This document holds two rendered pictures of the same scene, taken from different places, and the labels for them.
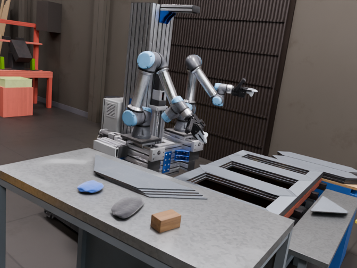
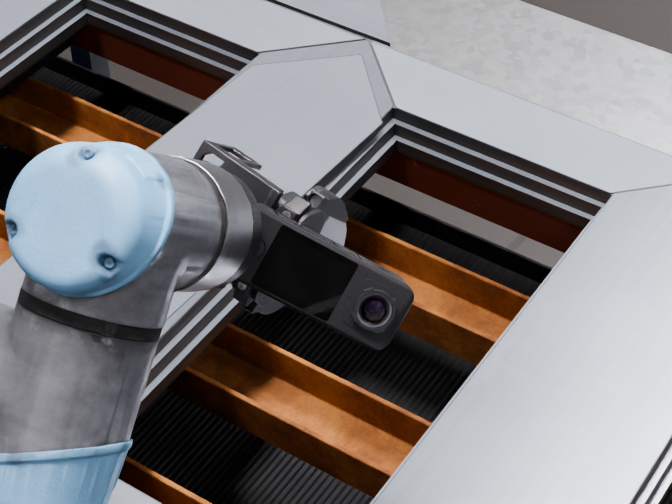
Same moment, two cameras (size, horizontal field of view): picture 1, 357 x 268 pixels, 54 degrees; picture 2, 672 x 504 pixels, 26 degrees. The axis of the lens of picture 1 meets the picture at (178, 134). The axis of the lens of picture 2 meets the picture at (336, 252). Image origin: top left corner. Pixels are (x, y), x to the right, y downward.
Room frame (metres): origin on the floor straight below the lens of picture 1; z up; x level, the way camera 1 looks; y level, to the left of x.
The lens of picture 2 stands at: (2.22, 0.56, 1.86)
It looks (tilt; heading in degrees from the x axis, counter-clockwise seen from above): 44 degrees down; 271
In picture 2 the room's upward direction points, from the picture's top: straight up
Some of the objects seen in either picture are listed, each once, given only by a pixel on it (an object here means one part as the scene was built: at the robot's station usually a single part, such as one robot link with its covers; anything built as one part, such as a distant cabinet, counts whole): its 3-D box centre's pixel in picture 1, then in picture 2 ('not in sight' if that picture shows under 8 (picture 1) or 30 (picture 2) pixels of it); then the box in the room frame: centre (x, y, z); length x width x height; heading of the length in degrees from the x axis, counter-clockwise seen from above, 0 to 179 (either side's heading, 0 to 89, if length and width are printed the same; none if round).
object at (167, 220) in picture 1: (166, 220); not in sight; (1.23, 0.01, 1.07); 0.10 x 0.06 x 0.05; 132
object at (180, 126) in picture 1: (183, 124); not in sight; (2.99, -0.03, 1.09); 0.15 x 0.15 x 0.10
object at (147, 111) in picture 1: (142, 115); not in sight; (2.60, 0.28, 1.20); 0.13 x 0.12 x 0.14; 155
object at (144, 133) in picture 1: (141, 130); not in sight; (2.61, 0.28, 1.09); 0.15 x 0.15 x 0.10
